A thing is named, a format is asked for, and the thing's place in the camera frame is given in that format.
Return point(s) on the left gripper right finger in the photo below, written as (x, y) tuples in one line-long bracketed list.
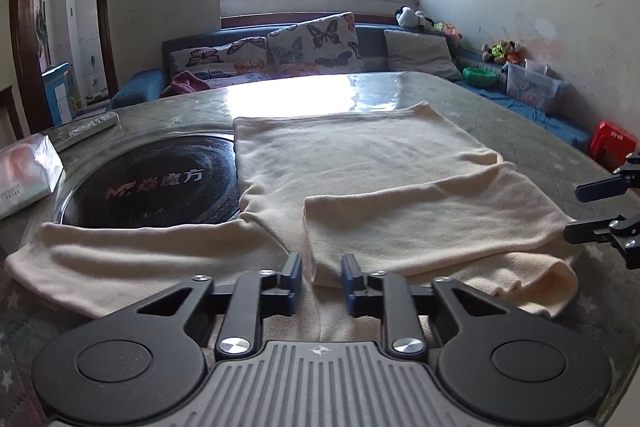
[(389, 298)]

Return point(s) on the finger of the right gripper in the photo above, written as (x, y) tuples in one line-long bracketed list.
[(620, 232), (622, 179)]

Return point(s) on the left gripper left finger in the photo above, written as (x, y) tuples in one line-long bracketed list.
[(254, 298)]

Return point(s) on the cream knit sweater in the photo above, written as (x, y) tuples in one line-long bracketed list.
[(406, 192)]

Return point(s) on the red box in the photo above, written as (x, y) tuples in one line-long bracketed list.
[(611, 144)]

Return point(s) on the clear plastic storage box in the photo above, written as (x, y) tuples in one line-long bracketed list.
[(535, 84)]

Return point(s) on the black round induction cooktop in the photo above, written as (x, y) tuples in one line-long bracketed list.
[(181, 180)]

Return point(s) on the colourful plush toys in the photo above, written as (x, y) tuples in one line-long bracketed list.
[(503, 52)]

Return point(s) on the green bowl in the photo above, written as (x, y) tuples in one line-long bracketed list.
[(480, 78)]

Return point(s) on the magenta cloth on sofa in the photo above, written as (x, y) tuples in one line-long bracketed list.
[(184, 83)]

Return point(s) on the butterfly cushion left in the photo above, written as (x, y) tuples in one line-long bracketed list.
[(242, 60)]

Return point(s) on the butterfly cushion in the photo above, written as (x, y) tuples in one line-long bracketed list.
[(242, 60), (327, 45)]

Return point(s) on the grey remote control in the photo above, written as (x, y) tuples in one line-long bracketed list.
[(81, 130)]

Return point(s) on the grey plain cushion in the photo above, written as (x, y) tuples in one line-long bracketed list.
[(409, 52)]

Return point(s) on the butterfly cushion right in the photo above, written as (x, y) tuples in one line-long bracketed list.
[(327, 45)]

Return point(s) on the pink tissue pack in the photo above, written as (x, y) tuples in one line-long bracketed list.
[(30, 170)]

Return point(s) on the panda plush toy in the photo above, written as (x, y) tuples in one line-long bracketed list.
[(410, 19)]

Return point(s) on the blue white small cabinet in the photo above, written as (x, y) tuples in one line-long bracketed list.
[(57, 95)]

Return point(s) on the dark wood door frame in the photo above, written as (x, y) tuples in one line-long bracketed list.
[(45, 33)]

